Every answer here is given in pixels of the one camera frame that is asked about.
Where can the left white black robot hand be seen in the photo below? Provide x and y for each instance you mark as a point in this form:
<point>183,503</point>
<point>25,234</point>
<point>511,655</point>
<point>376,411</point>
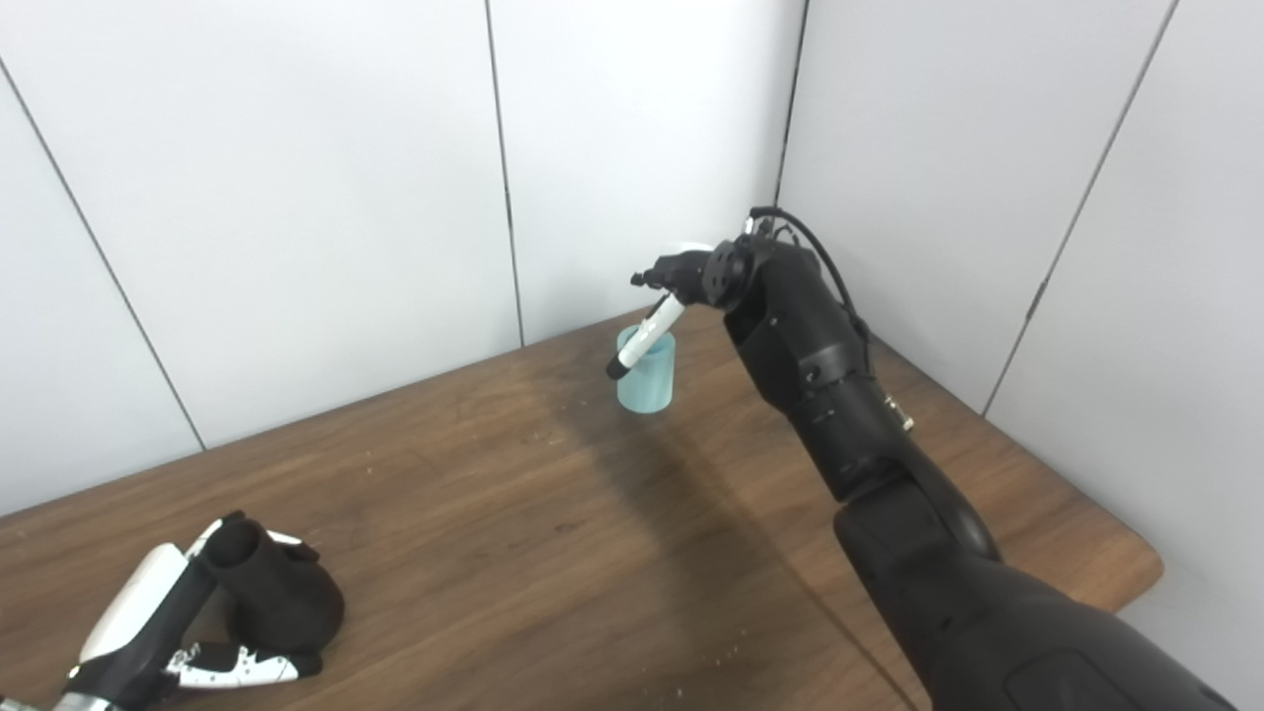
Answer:
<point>138,602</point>

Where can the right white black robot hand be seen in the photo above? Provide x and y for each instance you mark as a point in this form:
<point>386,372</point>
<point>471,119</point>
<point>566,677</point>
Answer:
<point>686,269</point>

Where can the light blue plastic cup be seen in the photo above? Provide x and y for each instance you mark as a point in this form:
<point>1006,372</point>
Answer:
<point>654,380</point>

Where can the black nozzle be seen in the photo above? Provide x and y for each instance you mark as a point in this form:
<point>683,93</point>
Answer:
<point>281,592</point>

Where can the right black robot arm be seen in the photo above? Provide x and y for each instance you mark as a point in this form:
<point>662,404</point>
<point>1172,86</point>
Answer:
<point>849,405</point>

